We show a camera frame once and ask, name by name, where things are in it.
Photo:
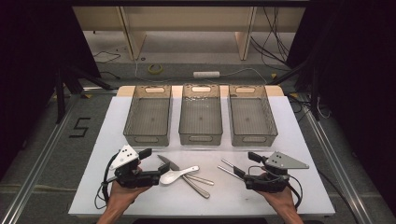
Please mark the yellow tape roll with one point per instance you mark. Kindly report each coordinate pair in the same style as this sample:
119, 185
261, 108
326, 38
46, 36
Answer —
150, 70

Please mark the white table sheet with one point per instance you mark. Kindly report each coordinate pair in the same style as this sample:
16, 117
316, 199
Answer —
202, 202

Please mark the white power strip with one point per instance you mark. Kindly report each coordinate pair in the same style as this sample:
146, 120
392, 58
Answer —
206, 74

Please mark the person's left hand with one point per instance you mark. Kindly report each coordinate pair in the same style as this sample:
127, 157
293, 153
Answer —
121, 194

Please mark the black metal stand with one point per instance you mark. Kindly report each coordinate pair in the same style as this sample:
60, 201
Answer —
59, 99
315, 93

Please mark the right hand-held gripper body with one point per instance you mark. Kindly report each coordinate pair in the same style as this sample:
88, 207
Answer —
280, 161

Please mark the person's right hand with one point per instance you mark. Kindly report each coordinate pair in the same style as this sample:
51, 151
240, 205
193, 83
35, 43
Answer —
281, 200

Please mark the aluminium floor rail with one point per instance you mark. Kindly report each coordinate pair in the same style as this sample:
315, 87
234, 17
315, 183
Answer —
38, 165
338, 165

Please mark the translucent grey plastic bin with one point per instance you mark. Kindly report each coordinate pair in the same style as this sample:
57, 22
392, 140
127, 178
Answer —
252, 116
200, 116
148, 116

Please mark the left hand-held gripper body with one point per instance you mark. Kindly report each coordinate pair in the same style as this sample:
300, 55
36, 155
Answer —
124, 157

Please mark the white ceramic spoon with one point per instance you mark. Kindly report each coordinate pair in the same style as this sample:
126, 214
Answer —
169, 179

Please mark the dark curtain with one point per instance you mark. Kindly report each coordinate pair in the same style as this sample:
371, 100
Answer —
358, 77
25, 62

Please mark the beige wooden shelf unit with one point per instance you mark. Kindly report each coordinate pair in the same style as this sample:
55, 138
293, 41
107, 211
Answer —
186, 18

